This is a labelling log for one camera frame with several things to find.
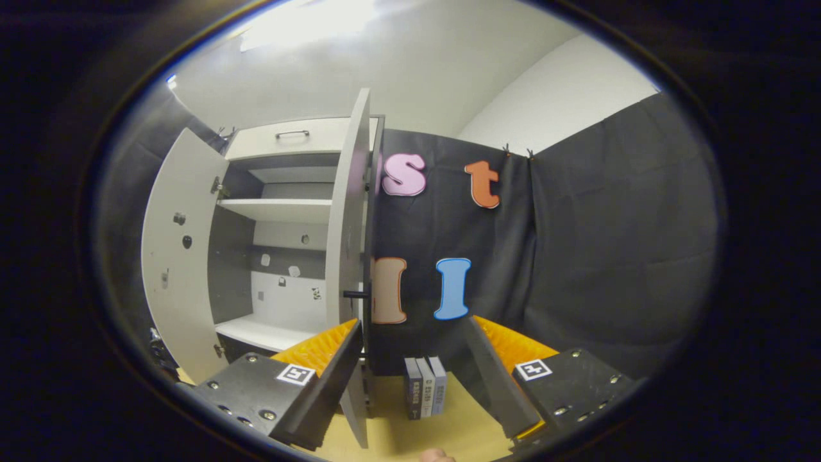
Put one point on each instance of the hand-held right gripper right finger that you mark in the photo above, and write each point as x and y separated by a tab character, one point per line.
497	385

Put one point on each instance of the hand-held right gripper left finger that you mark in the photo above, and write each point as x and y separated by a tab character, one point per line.
330	385

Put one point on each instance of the white cabinet door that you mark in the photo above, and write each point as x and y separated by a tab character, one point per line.
186	289
349	224

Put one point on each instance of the white and grey cabinet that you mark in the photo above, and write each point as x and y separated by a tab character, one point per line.
276	208

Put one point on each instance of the white cabinet drawer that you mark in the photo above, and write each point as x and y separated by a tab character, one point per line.
269	144

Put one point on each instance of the blue grey book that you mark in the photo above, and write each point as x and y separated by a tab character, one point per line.
439	385

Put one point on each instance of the white spine book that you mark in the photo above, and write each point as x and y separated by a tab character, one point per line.
426	388

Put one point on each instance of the dark grey book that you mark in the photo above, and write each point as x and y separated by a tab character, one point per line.
413	391

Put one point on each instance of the ceiling light panel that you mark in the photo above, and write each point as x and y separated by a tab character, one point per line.
308	22

